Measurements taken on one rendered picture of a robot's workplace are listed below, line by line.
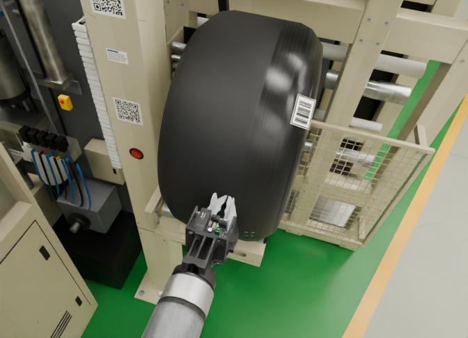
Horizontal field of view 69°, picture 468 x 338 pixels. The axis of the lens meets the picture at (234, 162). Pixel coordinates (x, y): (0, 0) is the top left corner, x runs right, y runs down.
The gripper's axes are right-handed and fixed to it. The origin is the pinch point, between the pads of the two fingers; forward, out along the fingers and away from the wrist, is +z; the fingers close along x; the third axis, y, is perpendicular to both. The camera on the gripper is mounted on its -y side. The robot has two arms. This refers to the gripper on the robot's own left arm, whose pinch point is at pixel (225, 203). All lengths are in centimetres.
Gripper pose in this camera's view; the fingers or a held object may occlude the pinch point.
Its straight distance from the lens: 70.0
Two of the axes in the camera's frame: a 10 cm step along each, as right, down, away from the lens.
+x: -9.6, -2.4, 1.4
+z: 2.6, -6.2, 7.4
